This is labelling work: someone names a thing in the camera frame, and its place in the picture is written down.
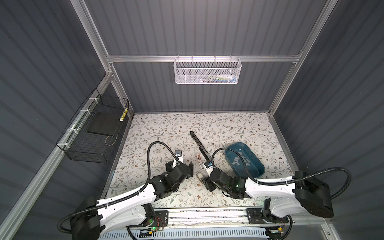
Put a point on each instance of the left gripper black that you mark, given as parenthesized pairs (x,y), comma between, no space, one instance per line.
(168,167)

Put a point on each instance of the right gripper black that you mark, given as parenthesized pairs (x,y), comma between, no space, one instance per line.
(207,183)

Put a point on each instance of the teal plastic tray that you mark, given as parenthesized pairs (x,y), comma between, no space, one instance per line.
(252,163)

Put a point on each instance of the black stapler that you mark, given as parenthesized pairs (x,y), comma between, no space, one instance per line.
(201,147)

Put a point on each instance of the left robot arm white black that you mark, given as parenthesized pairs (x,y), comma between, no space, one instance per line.
(133,208)

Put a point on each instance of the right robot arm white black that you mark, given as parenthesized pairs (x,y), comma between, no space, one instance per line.
(284,197)

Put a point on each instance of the staple strips in tray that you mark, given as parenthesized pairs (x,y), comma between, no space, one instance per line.
(241,160)

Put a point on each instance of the floral patterned table mat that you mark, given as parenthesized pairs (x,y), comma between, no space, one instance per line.
(151,138)

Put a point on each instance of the yellow marker pen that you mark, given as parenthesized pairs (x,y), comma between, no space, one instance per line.
(123,115)

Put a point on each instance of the black foam pad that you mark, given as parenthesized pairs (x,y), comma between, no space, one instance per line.
(105,124)

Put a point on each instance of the pens in white basket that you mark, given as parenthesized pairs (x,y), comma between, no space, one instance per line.
(220,79)

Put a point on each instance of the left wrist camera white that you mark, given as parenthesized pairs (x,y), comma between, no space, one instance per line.
(179,157)

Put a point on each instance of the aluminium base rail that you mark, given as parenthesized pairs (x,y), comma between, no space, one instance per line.
(214,217)

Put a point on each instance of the black wire basket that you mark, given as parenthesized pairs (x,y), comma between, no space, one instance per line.
(79,145)

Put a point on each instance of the white wire mesh basket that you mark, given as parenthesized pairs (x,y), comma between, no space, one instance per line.
(189,71)

